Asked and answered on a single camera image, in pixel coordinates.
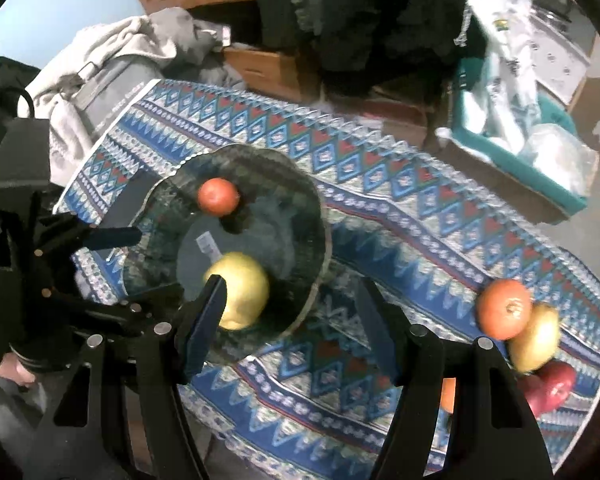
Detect grey cloth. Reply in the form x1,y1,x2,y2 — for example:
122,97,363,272
150,7,247,92

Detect brown cardboard box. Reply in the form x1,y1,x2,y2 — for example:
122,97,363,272
324,84,432,147

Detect grey printed garment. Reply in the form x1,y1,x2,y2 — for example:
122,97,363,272
75,55,153,133

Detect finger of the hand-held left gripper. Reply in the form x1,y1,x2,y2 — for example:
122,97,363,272
44,282,187,343
39,211,142,261

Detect green-yellow mango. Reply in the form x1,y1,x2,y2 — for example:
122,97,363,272
508,302,562,374

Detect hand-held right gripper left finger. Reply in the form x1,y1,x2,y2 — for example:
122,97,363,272
22,275,229,480

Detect teal plastic basket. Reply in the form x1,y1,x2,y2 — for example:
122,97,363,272
450,55,589,217

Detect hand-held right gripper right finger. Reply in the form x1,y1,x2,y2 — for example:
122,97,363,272
354,277,556,480

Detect clear plastic bag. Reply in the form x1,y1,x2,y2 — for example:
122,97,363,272
519,124,600,197

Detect white patterned box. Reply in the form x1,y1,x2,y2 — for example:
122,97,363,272
529,6,594,107

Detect small red-orange fruit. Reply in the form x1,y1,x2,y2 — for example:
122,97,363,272
197,177,241,218

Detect large flat cardboard box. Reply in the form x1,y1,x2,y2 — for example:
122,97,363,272
427,125,583,227

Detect red apple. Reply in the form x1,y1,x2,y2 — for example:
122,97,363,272
522,360,579,417

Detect black bag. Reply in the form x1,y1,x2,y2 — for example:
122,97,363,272
0,56,47,122

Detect dark hanging clothes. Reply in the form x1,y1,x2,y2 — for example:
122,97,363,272
251,0,487,97

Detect blue patterned tablecloth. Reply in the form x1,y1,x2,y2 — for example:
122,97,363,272
52,79,600,476

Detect white printed plastic bag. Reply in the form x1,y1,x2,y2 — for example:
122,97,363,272
454,0,547,147

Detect large orange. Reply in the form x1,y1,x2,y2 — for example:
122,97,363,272
475,279,534,341

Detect person's left hand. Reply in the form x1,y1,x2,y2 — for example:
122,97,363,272
0,354,37,390

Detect dark green glass bowl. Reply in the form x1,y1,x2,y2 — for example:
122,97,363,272
122,144,333,367

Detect yellow apple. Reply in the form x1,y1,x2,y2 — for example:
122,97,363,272
202,252,271,331

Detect black cable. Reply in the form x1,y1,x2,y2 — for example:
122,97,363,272
16,87,37,120

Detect beige fleece garment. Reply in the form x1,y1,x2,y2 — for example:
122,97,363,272
30,15,181,181

